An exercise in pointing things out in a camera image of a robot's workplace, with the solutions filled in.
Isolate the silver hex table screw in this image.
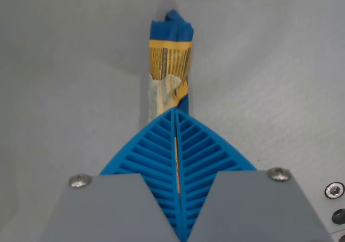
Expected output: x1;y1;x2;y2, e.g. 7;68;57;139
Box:
325;182;345;199

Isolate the blue and yellow bag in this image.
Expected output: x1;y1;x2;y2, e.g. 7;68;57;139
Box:
147;9;195;197

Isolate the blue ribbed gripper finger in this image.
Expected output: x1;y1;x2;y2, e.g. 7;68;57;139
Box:
43;108;187;242
175;109;335;242

